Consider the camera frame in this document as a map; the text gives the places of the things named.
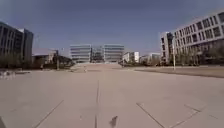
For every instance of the small white building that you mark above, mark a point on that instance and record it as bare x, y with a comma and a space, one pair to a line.
131, 56

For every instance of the grey paved plaza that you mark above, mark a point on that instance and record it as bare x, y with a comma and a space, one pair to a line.
116, 93

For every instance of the twin-block glass building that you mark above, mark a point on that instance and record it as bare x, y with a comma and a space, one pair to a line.
80, 53

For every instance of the low building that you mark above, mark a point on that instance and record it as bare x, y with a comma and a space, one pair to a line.
153, 58
45, 57

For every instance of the lamp pole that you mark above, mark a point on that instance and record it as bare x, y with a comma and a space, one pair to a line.
173, 55

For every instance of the long white building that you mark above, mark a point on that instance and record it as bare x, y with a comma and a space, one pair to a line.
200, 36

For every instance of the dark tall building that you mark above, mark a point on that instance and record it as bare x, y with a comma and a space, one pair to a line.
13, 43

